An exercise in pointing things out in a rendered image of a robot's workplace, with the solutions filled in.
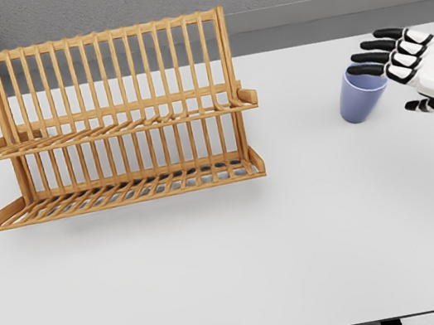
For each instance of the blue plastic cup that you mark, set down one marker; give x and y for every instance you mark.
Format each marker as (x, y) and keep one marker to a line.
(357, 100)

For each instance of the wooden two-tier dish rack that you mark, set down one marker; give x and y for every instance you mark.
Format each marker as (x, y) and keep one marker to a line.
(117, 121)

